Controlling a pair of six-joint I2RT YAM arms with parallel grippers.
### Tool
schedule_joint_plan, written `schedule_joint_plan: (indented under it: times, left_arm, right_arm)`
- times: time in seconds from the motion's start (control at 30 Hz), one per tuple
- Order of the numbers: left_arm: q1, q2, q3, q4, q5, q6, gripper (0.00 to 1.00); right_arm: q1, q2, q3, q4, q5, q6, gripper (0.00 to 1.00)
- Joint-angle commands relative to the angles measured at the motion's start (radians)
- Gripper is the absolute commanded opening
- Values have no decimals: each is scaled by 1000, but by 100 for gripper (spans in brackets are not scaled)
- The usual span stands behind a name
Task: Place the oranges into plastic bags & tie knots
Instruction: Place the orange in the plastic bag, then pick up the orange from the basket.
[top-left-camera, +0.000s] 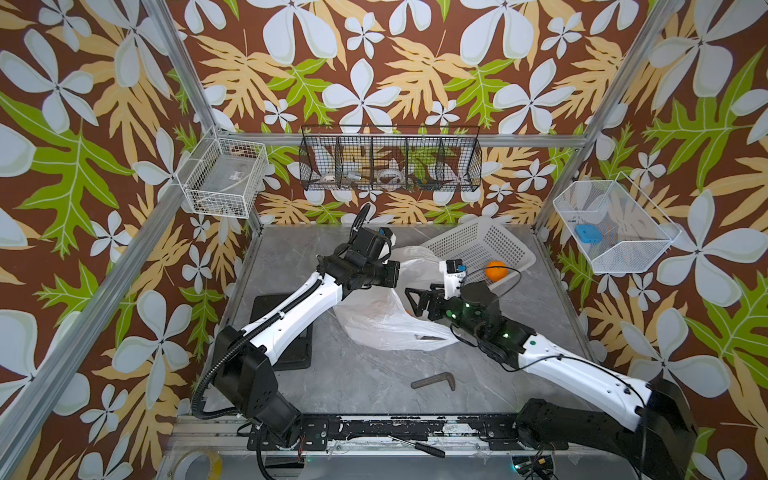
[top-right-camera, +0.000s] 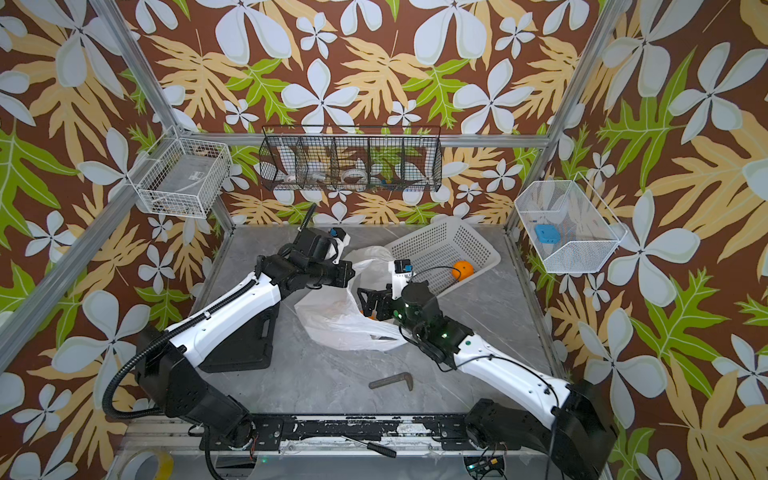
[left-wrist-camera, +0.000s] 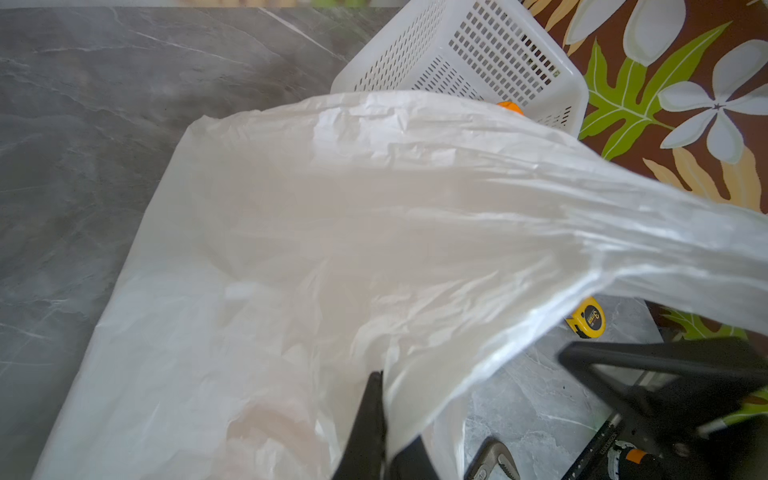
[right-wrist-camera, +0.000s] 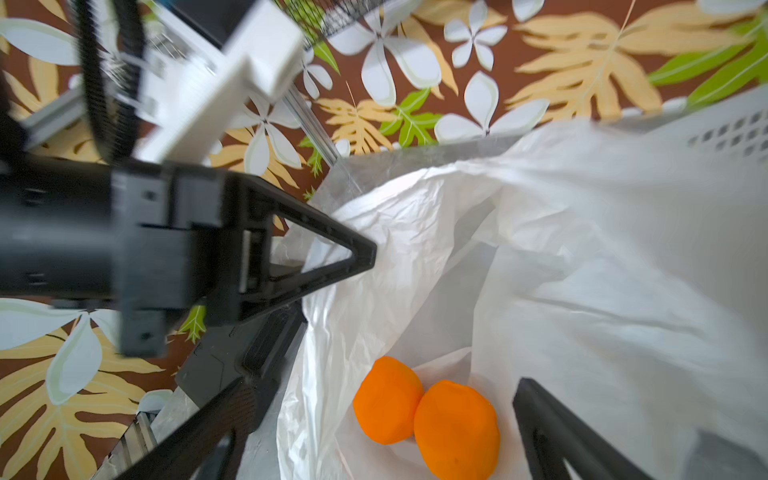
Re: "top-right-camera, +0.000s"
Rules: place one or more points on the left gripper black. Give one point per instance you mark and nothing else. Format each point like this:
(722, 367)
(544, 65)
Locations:
(335, 271)

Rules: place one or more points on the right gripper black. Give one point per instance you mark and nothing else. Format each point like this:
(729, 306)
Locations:
(379, 297)

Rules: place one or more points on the white plastic bag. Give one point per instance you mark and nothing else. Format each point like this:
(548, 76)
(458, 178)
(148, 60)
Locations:
(332, 317)

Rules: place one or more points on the orange fruit front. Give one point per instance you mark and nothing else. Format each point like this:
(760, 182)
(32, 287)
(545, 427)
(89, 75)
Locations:
(462, 270)

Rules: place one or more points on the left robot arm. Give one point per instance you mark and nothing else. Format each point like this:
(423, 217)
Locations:
(166, 363)

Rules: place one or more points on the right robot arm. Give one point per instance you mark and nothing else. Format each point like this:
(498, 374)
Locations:
(570, 422)

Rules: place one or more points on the brown L-shaped metal piece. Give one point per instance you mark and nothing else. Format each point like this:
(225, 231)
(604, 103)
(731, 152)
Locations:
(405, 377)

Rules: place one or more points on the white plastic perforated basket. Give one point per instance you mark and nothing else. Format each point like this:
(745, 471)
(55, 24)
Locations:
(435, 248)

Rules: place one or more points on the black tool case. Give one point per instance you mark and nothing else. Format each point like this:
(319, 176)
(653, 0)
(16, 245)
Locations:
(249, 348)

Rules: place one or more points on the blue object in basket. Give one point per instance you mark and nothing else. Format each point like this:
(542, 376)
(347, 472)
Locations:
(547, 234)

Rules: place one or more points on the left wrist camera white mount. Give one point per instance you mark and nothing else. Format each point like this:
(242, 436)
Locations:
(339, 240)

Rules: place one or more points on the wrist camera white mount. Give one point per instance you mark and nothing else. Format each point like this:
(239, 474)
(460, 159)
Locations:
(402, 272)
(339, 240)

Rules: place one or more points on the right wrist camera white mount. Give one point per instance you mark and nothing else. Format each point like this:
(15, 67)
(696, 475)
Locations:
(402, 272)

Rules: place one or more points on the black wire basket centre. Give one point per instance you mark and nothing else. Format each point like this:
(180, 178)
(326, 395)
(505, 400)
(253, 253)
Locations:
(349, 157)

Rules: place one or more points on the black screwdriver on rail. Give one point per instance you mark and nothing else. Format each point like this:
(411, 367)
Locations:
(375, 447)

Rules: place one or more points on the white wire basket left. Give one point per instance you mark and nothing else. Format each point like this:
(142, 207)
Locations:
(181, 175)

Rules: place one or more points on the white wire basket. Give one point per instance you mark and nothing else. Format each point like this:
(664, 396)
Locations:
(590, 230)
(181, 175)

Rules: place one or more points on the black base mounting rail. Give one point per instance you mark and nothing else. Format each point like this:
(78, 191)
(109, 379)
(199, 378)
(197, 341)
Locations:
(326, 433)

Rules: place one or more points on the white wire basket right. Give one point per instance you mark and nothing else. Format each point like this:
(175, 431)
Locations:
(590, 230)

